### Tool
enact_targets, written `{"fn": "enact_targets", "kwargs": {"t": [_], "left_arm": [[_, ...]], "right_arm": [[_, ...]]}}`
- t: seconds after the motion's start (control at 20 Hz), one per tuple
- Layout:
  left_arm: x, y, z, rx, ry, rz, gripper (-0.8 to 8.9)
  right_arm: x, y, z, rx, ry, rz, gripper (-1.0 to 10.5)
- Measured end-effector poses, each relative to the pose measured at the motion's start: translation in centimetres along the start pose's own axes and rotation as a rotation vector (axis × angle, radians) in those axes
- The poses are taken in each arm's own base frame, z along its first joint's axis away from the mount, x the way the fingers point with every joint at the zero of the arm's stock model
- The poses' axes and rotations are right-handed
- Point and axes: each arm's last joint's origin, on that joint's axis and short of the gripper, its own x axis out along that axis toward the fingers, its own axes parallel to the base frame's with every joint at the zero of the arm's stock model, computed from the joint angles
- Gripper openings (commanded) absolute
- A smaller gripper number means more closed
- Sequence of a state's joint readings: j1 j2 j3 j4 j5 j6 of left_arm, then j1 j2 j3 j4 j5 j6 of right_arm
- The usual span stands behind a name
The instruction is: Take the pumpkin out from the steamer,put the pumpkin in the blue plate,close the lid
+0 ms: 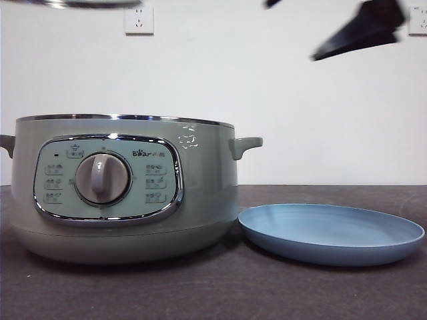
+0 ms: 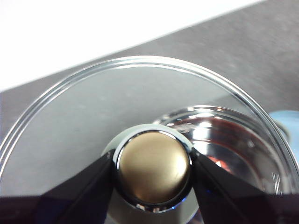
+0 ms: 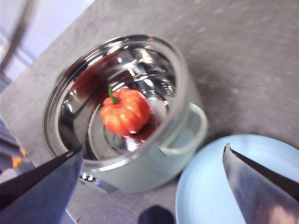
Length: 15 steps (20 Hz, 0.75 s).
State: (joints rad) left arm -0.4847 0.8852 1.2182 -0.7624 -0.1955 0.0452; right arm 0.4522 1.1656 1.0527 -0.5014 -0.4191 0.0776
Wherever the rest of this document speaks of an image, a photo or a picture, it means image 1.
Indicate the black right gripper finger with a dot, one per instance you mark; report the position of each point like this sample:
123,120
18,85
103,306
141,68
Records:
273,3
367,30

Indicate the white wall socket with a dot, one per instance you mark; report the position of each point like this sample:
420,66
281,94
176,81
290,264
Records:
418,20
139,20

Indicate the pale green electric steamer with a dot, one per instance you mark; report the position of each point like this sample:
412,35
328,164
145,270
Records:
207,200

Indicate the glass steamer lid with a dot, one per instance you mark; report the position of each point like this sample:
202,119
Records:
83,3

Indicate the blue round plate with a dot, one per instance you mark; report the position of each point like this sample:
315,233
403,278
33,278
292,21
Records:
333,233

